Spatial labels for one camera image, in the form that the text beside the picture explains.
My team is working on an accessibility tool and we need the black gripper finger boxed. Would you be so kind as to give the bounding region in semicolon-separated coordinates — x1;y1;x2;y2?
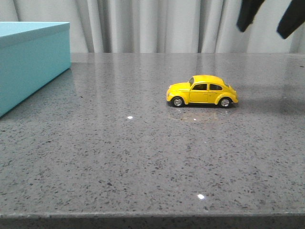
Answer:
277;0;305;39
236;0;264;32

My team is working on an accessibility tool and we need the yellow toy beetle car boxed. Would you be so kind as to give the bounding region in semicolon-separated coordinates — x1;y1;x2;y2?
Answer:
166;75;239;108

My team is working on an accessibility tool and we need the blue cardboard box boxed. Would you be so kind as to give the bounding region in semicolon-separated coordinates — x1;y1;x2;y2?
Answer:
0;21;71;115

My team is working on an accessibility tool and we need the grey pleated curtain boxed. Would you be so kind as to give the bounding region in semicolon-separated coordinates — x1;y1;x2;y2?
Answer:
0;0;305;53

